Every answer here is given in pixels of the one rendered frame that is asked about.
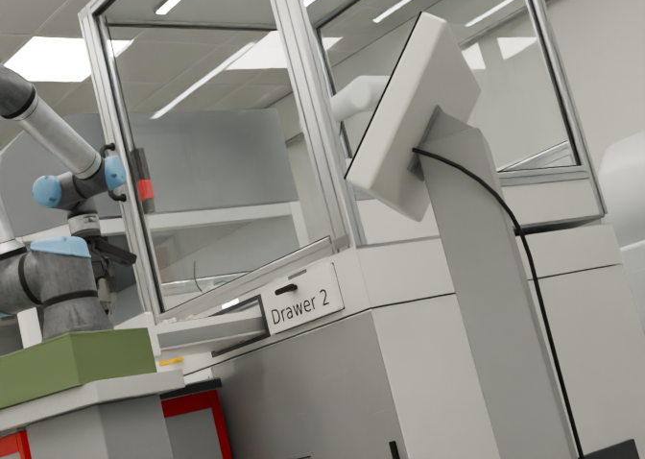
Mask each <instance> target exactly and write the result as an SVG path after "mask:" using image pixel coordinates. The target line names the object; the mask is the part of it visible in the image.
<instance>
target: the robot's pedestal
mask: <svg viewBox="0 0 645 459"><path fill-rule="evenodd" d="M184 387H185V383H184V379H183V374H182V370H181V369H179V370H173V371H165V372H158V373H151V374H139V375H132V376H125V377H118V378H111V379H104V380H97V381H92V382H89V383H86V384H84V385H80V386H77V387H74V388H70V389H67V390H64V391H61V392H57V393H54V394H52V395H48V396H45V397H42V398H39V399H33V400H30V401H26V402H23V403H20V404H17V405H14V406H11V407H8V408H4V409H1V410H0V431H1V430H6V429H12V428H17V427H22V426H26V431H27V436H28V441H29V446H30V451H31V456H32V459H173V454H172V450H171V446H170V441H169V437H168V432H167V428H166V423H165V420H164V415H163V410H162V406H161V401H160V397H159V395H161V394H164V393H168V392H171V391H175V390H177V389H181V388H184Z"/></svg>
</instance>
